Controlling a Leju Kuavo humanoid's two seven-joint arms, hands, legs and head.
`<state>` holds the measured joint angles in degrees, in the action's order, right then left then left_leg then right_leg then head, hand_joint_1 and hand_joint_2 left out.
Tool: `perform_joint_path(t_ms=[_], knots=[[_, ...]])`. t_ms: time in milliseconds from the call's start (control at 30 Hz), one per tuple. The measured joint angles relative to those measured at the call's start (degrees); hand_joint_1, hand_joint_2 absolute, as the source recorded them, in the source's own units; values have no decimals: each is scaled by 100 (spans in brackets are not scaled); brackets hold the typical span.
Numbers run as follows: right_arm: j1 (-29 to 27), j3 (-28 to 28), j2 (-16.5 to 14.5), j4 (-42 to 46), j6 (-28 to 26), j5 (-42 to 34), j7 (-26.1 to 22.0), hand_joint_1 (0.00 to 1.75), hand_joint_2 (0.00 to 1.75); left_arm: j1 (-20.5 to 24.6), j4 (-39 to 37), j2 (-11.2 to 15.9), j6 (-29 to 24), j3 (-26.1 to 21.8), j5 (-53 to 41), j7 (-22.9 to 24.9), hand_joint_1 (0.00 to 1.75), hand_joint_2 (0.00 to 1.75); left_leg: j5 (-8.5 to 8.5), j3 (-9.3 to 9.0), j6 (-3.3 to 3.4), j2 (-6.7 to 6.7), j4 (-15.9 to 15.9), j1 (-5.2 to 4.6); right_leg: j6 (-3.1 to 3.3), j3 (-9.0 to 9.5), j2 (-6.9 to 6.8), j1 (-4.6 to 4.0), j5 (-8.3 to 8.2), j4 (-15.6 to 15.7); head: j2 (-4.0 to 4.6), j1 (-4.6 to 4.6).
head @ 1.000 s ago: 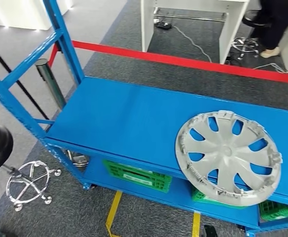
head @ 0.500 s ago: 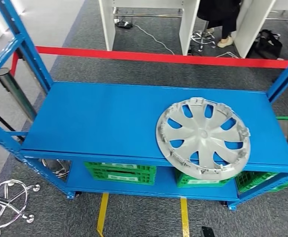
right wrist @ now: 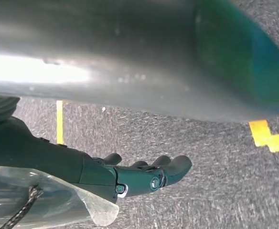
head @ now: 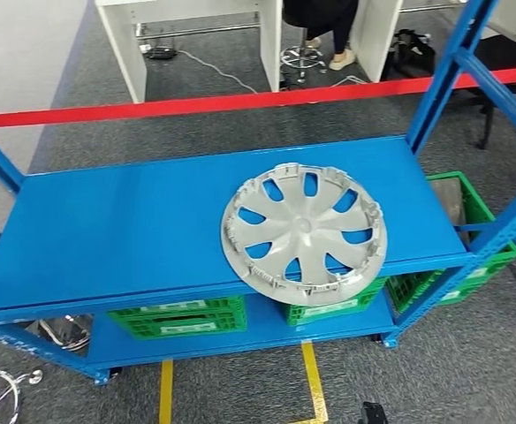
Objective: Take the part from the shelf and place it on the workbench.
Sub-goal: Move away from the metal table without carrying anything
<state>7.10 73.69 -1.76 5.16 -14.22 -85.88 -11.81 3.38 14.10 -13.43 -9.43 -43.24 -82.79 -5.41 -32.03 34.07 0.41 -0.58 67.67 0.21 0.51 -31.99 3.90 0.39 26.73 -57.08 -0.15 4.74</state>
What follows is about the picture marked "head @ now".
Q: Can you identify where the grey wheel hubcap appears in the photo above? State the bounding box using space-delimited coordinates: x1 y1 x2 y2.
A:
220 163 388 307

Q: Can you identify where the red barrier tape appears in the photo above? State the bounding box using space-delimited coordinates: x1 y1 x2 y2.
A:
0 65 516 130

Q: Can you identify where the black stool chrome base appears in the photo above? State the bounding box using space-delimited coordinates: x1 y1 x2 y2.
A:
0 368 44 424
280 26 327 83

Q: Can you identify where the yellow floor tape square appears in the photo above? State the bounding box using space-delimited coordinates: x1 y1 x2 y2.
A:
158 342 330 424

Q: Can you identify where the black router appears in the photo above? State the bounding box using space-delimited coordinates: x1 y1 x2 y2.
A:
145 45 177 61

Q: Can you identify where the person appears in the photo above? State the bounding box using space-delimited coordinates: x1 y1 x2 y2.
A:
282 0 359 72

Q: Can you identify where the white desk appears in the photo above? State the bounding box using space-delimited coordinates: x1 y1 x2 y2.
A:
351 0 404 83
94 0 284 105

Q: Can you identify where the black bag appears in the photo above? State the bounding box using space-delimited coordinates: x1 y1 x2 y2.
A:
381 29 435 80

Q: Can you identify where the chrome barrier stanchion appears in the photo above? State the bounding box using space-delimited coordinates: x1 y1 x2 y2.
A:
0 209 94 353

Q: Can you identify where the black office chair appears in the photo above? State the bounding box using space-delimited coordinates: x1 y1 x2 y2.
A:
461 34 516 150

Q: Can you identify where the white floor cable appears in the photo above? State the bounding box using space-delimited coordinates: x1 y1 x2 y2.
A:
178 49 367 95

